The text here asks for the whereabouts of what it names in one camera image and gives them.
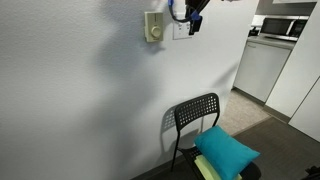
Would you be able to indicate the black perforated metal chair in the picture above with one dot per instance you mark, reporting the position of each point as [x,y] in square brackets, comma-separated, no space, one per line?
[194,109]

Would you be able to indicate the small black countertop appliance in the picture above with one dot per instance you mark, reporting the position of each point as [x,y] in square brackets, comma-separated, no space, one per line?
[254,32]

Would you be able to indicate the black object at floor corner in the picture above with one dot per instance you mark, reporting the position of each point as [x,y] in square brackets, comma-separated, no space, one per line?
[313,173]

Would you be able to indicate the stainless steel microwave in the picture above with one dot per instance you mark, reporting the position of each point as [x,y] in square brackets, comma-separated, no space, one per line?
[283,27]

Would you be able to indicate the white tall cabinet panel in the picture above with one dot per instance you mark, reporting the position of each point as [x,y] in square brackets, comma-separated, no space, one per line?
[300,71]

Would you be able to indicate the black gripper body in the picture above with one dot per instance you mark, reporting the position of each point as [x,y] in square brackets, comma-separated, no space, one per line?
[194,7]

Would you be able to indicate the light green cushion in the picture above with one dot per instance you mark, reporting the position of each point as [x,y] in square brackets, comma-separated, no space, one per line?
[210,171]

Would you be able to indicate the white double light switch plate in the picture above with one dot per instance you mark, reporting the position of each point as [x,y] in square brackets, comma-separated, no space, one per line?
[181,30]

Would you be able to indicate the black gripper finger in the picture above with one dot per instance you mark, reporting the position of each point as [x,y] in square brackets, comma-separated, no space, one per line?
[197,24]
[191,28]

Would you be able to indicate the teal pillow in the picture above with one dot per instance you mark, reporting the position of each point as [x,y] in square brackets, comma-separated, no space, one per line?
[227,155]

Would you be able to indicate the white kitchen base cabinet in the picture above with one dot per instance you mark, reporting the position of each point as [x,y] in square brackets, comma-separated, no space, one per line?
[261,64]

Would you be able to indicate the beige wall thermostat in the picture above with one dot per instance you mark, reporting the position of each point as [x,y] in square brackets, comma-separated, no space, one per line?
[153,27]

